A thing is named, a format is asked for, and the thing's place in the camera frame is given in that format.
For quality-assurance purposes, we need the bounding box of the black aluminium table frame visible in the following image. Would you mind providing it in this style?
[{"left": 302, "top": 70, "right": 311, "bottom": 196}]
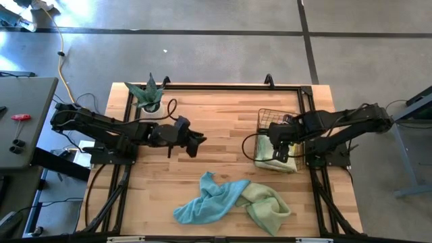
[{"left": 76, "top": 74, "right": 364, "bottom": 243}]

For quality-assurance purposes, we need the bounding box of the copper wire basket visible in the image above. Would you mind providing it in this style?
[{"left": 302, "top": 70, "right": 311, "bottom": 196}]
[{"left": 253, "top": 108, "right": 308, "bottom": 173}]

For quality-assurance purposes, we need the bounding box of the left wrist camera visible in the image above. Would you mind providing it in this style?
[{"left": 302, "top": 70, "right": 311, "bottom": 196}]
[{"left": 174, "top": 115, "right": 190, "bottom": 134}]

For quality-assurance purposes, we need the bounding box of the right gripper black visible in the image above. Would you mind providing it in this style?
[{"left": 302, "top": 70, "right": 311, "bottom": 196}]
[{"left": 268, "top": 121, "right": 298, "bottom": 163}]

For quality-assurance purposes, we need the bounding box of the blue microfiber towel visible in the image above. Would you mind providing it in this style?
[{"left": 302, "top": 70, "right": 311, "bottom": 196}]
[{"left": 173, "top": 171, "right": 251, "bottom": 225}]

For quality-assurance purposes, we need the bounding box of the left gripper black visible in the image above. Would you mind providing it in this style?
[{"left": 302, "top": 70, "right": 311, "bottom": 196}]
[{"left": 148, "top": 123, "right": 208, "bottom": 159}]

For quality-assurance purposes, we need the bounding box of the artificial green succulent plant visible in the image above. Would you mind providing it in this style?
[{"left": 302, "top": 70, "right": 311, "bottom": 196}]
[{"left": 124, "top": 72, "right": 166, "bottom": 113}]

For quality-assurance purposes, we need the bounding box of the pale green microfiber towel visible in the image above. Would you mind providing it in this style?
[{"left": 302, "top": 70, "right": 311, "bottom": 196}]
[
  {"left": 235, "top": 183, "right": 292, "bottom": 237},
  {"left": 254, "top": 134, "right": 299, "bottom": 173}
]

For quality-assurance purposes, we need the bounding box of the grey side table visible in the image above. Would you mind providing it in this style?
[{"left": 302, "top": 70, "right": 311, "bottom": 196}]
[{"left": 0, "top": 76, "right": 59, "bottom": 169}]

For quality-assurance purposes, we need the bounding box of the black floor cable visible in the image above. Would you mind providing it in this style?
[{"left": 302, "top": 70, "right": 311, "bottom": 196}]
[{"left": 384, "top": 99, "right": 432, "bottom": 131}]

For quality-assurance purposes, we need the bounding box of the black flat bar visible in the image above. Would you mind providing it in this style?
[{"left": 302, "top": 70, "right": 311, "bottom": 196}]
[{"left": 31, "top": 146, "right": 92, "bottom": 182}]

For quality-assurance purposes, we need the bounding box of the grey metal stand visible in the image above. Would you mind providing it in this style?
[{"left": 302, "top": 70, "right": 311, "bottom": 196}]
[{"left": 372, "top": 86, "right": 432, "bottom": 198}]

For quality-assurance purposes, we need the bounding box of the red-handled tool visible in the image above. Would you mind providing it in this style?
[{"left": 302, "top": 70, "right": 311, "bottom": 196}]
[{"left": 10, "top": 113, "right": 32, "bottom": 139}]

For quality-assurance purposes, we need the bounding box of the yellow microfiber towel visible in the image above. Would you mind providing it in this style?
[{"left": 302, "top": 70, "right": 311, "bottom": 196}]
[{"left": 292, "top": 142, "right": 304, "bottom": 171}]

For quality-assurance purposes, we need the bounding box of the yellow floor cable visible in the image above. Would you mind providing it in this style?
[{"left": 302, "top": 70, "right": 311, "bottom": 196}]
[{"left": 42, "top": 8, "right": 77, "bottom": 104}]

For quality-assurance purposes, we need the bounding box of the white plant pot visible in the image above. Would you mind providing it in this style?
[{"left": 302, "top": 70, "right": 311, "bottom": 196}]
[{"left": 140, "top": 103, "right": 163, "bottom": 119}]

